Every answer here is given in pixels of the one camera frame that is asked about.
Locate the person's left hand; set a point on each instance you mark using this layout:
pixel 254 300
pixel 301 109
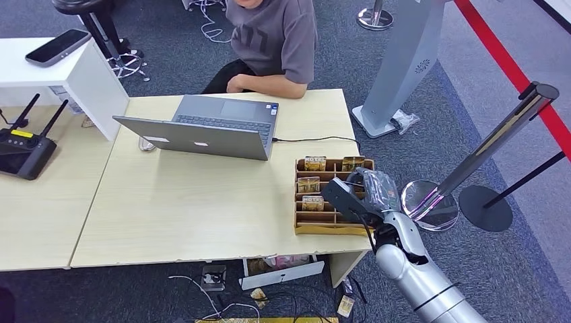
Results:
pixel 236 84

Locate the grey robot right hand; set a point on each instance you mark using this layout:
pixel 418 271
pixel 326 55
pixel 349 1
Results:
pixel 352 200

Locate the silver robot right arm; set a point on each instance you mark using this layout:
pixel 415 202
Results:
pixel 419 276

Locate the person's left forearm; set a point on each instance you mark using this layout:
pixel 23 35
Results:
pixel 276 87

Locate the wooden card holder rack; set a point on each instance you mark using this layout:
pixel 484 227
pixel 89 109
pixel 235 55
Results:
pixel 314 220

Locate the person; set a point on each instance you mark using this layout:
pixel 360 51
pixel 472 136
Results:
pixel 276 40

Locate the gold card on floor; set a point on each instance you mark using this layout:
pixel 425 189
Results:
pixel 259 298
pixel 345 306

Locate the grey laptop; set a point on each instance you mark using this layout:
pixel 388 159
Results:
pixel 200 140

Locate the clear plastic bag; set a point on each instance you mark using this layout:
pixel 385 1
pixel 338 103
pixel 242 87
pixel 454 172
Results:
pixel 405 120

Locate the white open box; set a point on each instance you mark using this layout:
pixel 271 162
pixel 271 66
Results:
pixel 281 276

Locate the small silver object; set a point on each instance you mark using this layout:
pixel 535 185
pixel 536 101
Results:
pixel 146 145

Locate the white cabinet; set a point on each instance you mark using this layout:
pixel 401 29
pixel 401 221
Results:
pixel 96 89

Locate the grey kiosk stand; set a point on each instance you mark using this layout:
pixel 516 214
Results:
pixel 401 67

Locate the black stool with chrome base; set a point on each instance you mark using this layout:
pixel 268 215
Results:
pixel 100 26

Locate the chrome stanchion base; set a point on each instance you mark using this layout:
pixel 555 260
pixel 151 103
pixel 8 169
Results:
pixel 374 18

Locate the floor power socket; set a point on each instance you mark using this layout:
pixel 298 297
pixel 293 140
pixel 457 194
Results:
pixel 213 278

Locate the black smartphone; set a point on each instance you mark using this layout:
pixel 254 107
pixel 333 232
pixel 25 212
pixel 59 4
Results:
pixel 58 47

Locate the red barrier belt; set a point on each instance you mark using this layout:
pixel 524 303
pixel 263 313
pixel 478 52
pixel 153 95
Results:
pixel 504 60

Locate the black router with antennas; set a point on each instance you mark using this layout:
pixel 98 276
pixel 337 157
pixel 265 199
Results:
pixel 27 156

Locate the black stanchion post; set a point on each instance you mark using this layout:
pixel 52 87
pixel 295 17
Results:
pixel 486 209

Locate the chrome stanchion post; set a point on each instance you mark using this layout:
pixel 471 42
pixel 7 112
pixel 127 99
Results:
pixel 499 136

